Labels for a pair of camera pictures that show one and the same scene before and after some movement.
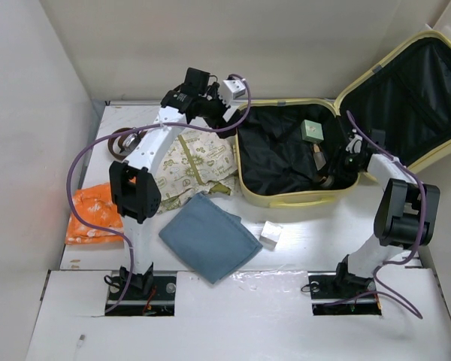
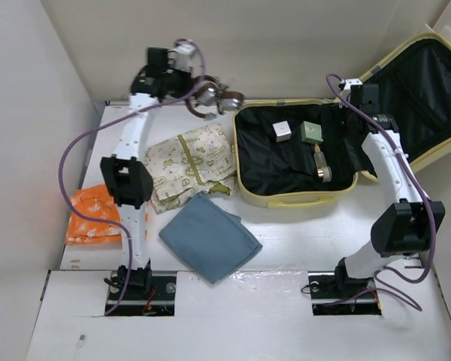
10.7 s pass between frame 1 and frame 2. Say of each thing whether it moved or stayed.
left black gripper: moved
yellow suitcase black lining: stayed
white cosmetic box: moved
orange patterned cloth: stayed
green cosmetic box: stayed
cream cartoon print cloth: stayed
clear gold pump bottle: stayed
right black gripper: moved
